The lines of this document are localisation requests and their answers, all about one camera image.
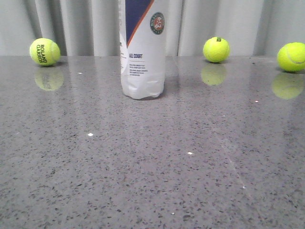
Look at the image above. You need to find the white blue tennis ball can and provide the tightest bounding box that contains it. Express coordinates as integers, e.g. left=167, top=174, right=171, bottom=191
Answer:
left=118, top=0, right=168, bottom=100

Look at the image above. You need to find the Wilson tennis ball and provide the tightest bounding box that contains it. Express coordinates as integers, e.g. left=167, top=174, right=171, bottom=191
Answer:
left=203, top=37, right=230, bottom=63

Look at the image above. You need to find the Roland Garros tennis ball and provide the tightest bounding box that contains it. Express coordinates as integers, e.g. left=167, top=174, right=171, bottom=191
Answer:
left=29, top=38, right=61, bottom=66

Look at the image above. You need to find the plain yellow tennis ball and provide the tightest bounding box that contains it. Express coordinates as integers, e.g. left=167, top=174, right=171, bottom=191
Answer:
left=277, top=42, right=305, bottom=72

